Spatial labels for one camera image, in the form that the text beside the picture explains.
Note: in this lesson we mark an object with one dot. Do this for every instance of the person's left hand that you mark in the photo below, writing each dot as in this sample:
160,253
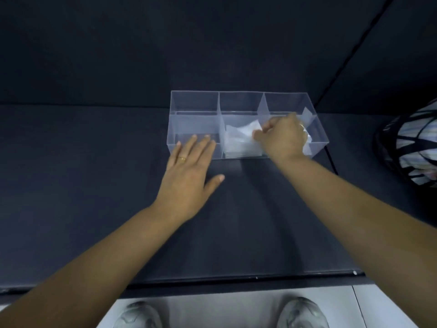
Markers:
186,187

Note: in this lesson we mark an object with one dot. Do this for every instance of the person's right hand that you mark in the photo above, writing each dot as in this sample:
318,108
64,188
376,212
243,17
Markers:
283,136

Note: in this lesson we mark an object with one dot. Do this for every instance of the stack of plastic bags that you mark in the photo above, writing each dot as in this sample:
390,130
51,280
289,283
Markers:
309,143

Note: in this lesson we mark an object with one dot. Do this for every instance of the clear three-compartment plastic box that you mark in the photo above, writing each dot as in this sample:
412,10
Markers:
194,119

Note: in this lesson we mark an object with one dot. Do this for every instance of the person's right forearm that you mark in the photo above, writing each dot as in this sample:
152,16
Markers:
368,228

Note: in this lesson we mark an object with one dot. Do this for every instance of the person's left forearm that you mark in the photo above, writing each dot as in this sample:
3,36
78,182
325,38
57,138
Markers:
75,273

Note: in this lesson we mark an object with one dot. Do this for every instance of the person's left grey shoe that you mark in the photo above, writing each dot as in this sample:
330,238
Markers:
138,315

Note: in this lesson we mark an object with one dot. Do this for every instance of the person's grey shoe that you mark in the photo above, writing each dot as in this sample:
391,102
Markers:
138,315
302,312

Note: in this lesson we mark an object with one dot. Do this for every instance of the person's right grey shoe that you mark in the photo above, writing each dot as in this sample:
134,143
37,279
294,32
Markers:
302,312

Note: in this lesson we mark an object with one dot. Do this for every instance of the black white striped tote bag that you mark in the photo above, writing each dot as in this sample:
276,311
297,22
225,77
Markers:
409,146

